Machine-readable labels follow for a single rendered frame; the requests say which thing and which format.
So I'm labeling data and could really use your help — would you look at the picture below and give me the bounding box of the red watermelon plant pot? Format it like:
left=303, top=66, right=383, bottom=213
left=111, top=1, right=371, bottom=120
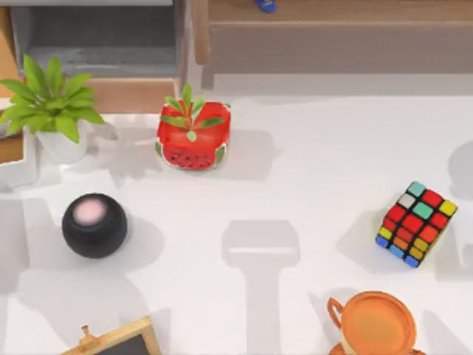
left=154, top=81, right=232, bottom=172

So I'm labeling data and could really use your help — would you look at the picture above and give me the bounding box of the wooden framed blackboard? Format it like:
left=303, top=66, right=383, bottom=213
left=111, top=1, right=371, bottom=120
left=58, top=316, right=160, bottom=355

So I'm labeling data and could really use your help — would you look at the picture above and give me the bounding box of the green plant in white pot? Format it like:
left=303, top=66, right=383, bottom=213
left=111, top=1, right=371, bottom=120
left=0, top=53, right=106, bottom=165

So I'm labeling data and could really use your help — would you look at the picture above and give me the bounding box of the wooden cupboard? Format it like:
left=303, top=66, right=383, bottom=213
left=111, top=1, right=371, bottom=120
left=0, top=6, right=26, bottom=165

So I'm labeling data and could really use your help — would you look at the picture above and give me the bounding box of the wooden open shelf unit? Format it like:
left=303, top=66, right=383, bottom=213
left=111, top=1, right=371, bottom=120
left=190, top=0, right=473, bottom=91

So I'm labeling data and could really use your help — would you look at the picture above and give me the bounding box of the orange trophy cup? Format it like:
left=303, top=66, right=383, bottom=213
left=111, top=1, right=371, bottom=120
left=326, top=290, right=426, bottom=355

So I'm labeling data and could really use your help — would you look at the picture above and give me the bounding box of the black round speaker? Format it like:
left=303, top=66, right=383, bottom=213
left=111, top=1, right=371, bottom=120
left=61, top=192, right=129, bottom=260

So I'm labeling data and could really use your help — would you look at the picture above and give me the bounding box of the pulled-out wooden drawer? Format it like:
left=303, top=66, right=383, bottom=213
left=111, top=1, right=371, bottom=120
left=8, top=0, right=190, bottom=115

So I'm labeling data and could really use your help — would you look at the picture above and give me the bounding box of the multicoloured puzzle cube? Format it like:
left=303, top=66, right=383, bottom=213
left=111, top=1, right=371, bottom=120
left=375, top=180, right=459, bottom=268

